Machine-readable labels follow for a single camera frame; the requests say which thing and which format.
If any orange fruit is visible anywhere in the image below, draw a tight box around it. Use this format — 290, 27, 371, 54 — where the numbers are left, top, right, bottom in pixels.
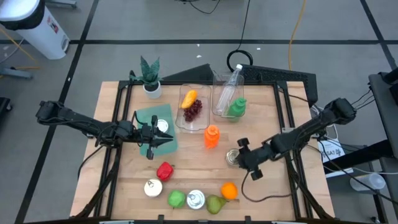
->
220, 182, 239, 201

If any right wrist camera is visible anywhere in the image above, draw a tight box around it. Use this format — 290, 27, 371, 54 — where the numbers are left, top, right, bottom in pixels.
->
248, 148, 266, 165

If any clear plastic bin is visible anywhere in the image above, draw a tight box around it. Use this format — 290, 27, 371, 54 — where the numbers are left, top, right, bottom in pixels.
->
175, 83, 213, 134
211, 73, 246, 122

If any black metal cart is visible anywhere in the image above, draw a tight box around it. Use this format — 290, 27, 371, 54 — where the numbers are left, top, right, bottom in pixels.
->
323, 67, 398, 224

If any black aluminium table frame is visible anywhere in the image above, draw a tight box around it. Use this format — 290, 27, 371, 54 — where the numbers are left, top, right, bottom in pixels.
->
74, 80, 335, 224

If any silver lid tin can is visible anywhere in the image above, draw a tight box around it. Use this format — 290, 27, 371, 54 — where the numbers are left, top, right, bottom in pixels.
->
155, 118, 170, 134

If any black hanging cable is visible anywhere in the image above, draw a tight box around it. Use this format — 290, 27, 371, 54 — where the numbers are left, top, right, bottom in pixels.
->
226, 0, 254, 75

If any black floor cable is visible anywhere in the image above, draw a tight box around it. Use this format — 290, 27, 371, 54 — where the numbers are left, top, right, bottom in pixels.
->
177, 0, 221, 15

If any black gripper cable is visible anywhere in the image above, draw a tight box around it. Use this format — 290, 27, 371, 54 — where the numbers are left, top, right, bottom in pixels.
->
241, 170, 301, 203

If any olive label tuna can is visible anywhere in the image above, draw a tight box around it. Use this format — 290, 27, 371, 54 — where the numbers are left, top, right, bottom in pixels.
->
186, 189, 206, 210

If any teal plastic bin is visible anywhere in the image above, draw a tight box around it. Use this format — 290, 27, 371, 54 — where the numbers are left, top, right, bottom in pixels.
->
136, 103, 179, 157

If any green plastic bottle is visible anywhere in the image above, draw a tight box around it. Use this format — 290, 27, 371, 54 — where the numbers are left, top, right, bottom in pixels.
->
226, 96, 248, 123

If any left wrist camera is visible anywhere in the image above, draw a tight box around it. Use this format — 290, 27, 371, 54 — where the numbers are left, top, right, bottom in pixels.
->
139, 123, 153, 140

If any blue label tin can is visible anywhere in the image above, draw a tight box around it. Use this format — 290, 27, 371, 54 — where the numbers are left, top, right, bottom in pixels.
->
143, 178, 164, 198
225, 148, 241, 167

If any clear plastic jug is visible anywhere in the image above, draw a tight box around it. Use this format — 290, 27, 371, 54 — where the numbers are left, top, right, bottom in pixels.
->
349, 172, 386, 192

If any white printed paper sheet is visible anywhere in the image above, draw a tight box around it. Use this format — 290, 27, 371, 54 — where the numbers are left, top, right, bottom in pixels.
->
318, 139, 346, 164

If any yellow hanging cable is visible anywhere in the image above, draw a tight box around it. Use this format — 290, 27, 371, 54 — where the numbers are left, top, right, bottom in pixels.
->
287, 0, 307, 71

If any snake plant in white pot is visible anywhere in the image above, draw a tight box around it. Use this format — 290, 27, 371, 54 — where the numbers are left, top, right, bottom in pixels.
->
129, 55, 163, 100

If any green pear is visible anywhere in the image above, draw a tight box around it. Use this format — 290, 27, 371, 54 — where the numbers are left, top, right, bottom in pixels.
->
206, 194, 228, 215

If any green apple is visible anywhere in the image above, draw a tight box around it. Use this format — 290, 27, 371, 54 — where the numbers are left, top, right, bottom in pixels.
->
167, 189, 187, 210

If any black flat panel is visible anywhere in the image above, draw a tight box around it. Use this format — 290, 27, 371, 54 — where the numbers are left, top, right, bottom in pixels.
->
161, 63, 218, 83

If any red bell pepper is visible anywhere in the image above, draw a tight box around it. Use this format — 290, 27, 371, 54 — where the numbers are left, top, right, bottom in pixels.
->
155, 161, 175, 182

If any black floor equipment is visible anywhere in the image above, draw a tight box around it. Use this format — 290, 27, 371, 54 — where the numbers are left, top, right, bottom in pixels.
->
0, 97, 13, 124

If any black trash bag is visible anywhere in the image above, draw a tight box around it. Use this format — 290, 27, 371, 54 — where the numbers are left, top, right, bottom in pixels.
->
0, 0, 47, 31

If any gray stand base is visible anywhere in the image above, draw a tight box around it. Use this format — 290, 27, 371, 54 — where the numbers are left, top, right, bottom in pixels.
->
0, 63, 35, 80

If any thin yellow cord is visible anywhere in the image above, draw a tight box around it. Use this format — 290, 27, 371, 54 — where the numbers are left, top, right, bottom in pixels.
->
0, 27, 40, 71

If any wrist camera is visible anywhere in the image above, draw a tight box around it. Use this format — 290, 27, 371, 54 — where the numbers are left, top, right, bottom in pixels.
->
139, 123, 153, 140
248, 148, 266, 165

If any orange plastic bottle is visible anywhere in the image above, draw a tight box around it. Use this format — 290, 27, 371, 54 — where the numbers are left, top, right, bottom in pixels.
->
203, 124, 221, 149

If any yellow mango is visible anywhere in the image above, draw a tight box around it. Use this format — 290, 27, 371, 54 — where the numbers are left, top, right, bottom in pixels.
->
181, 89, 198, 110

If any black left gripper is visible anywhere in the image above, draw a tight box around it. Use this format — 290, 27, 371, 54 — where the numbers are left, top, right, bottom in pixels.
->
133, 114, 174, 161

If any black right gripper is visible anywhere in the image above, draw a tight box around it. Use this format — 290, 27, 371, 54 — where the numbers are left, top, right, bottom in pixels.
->
236, 136, 274, 182

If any white trash bin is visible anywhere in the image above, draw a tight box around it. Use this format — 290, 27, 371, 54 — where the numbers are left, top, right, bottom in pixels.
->
0, 0, 71, 60

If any bunch of red grapes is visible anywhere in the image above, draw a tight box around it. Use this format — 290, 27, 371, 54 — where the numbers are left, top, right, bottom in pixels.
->
183, 98, 203, 123

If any clear plastic water bottle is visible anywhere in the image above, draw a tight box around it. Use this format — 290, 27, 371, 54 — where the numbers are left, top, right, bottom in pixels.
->
215, 63, 244, 116

